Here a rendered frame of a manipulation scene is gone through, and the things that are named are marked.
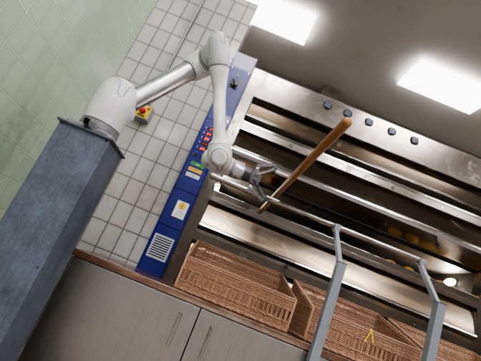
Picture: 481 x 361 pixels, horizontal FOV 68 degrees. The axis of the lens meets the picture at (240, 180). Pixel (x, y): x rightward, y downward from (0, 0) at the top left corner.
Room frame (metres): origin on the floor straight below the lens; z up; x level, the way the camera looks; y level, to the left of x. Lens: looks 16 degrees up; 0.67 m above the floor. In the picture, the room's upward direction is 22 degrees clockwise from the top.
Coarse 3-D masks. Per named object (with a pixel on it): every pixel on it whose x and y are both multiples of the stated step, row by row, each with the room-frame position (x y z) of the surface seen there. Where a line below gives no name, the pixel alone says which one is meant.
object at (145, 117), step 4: (152, 108) 2.10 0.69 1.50; (136, 112) 2.09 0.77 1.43; (140, 112) 2.09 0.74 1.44; (144, 112) 2.09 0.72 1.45; (148, 112) 2.09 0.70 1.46; (152, 112) 2.13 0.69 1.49; (136, 116) 2.10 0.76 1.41; (140, 116) 2.09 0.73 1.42; (144, 116) 2.09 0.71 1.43; (148, 116) 2.10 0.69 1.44; (140, 120) 2.14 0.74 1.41; (144, 120) 2.11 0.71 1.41; (148, 120) 2.13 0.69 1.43
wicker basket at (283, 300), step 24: (192, 264) 2.09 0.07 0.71; (216, 264) 2.10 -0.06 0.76; (192, 288) 1.67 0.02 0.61; (216, 288) 1.67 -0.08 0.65; (240, 288) 1.67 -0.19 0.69; (264, 288) 1.67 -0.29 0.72; (288, 288) 1.86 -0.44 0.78; (240, 312) 1.67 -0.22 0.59; (264, 312) 1.67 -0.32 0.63; (288, 312) 1.71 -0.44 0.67
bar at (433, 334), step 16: (256, 192) 1.79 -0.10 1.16; (288, 208) 1.79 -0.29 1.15; (336, 224) 1.78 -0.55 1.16; (336, 240) 1.71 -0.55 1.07; (368, 240) 1.79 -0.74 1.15; (336, 256) 1.64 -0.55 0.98; (416, 256) 1.79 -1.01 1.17; (336, 272) 1.56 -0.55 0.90; (336, 288) 1.56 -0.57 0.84; (432, 288) 1.66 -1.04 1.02; (432, 304) 1.60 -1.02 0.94; (320, 320) 1.57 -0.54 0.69; (432, 320) 1.58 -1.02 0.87; (320, 336) 1.56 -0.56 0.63; (432, 336) 1.56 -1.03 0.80; (320, 352) 1.56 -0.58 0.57; (432, 352) 1.56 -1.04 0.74
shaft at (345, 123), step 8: (344, 120) 0.84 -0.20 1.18; (336, 128) 0.89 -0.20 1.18; (344, 128) 0.86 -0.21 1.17; (328, 136) 0.96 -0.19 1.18; (336, 136) 0.92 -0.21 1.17; (320, 144) 1.03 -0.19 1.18; (328, 144) 0.99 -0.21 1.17; (312, 152) 1.11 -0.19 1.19; (320, 152) 1.06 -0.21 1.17; (304, 160) 1.21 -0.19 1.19; (312, 160) 1.15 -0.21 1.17; (296, 168) 1.32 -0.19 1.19; (304, 168) 1.25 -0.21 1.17; (296, 176) 1.37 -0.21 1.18; (288, 184) 1.50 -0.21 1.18; (280, 192) 1.67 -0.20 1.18; (264, 208) 2.13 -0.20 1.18
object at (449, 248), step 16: (240, 160) 2.07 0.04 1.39; (256, 160) 2.02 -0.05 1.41; (272, 176) 2.10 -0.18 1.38; (288, 192) 2.20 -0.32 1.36; (304, 192) 2.12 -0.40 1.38; (320, 192) 2.05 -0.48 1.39; (336, 192) 2.02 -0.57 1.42; (336, 208) 2.16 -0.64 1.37; (352, 208) 2.09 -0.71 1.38; (368, 208) 2.02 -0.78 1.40; (368, 224) 2.20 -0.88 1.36; (400, 224) 2.05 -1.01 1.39; (416, 224) 2.02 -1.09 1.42; (416, 240) 2.15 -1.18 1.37; (432, 240) 2.08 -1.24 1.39; (448, 240) 2.01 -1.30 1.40; (448, 256) 2.19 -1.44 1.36; (464, 256) 2.12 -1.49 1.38; (480, 256) 2.04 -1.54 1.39
